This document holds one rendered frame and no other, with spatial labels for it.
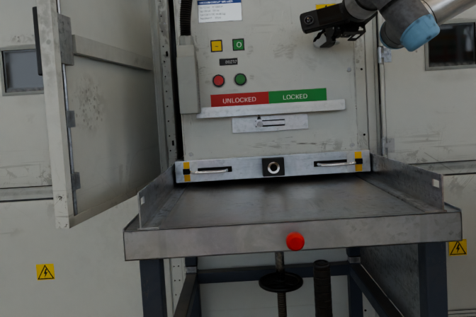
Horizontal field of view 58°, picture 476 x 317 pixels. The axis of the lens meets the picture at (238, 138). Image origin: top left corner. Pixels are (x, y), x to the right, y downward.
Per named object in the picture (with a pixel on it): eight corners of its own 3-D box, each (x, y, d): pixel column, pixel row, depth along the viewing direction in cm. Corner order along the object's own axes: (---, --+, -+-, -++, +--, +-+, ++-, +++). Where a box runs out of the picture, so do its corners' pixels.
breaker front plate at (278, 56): (360, 156, 119) (352, -20, 117) (185, 166, 119) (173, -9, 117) (358, 155, 121) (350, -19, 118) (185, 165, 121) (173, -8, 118)
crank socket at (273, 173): (285, 175, 117) (284, 157, 116) (263, 177, 117) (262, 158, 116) (284, 174, 119) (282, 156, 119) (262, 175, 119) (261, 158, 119)
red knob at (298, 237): (305, 252, 75) (304, 233, 74) (287, 253, 75) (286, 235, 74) (302, 244, 79) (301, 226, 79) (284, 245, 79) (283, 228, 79)
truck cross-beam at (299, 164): (370, 171, 120) (370, 149, 119) (176, 182, 119) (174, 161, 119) (365, 168, 125) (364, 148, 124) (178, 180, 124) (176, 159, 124)
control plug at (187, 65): (199, 113, 108) (194, 42, 107) (179, 114, 108) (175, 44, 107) (201, 113, 116) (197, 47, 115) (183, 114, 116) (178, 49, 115)
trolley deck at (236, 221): (462, 240, 79) (462, 209, 79) (125, 261, 79) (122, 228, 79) (358, 182, 147) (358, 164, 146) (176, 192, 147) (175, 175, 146)
